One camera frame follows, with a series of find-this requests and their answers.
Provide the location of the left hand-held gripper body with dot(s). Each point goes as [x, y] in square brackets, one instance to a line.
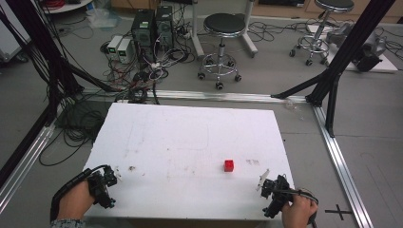
[100, 186]

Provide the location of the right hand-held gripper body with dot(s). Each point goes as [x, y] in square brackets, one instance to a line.
[277, 193]

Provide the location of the person's right hand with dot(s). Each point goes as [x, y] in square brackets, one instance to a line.
[299, 212]

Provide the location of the person's left hand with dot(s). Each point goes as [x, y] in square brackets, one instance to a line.
[74, 202]

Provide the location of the red cube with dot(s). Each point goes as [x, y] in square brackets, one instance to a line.
[228, 166]

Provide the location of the person's left patterned sleeve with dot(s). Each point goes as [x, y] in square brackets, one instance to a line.
[67, 223]

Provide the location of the white power supply unit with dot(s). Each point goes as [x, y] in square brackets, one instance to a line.
[114, 46]
[124, 50]

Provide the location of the black computer tower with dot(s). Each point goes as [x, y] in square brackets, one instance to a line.
[164, 27]
[143, 31]

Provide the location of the clear plastic bag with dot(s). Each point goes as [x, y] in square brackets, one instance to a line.
[103, 17]

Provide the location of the white metal stand legs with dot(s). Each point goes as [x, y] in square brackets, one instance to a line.
[198, 34]

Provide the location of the black round stool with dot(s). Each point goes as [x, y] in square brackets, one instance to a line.
[224, 23]
[334, 4]

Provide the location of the grey device on white board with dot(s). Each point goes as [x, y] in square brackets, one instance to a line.
[367, 47]

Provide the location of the white round table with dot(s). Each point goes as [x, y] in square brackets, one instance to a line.
[68, 5]

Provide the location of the white panel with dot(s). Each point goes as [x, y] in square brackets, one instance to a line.
[9, 34]

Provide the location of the aluminium frame rail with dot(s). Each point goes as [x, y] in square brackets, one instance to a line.
[23, 164]
[221, 96]
[343, 171]

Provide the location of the black frame strut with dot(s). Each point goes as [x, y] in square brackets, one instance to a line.
[47, 47]
[348, 50]

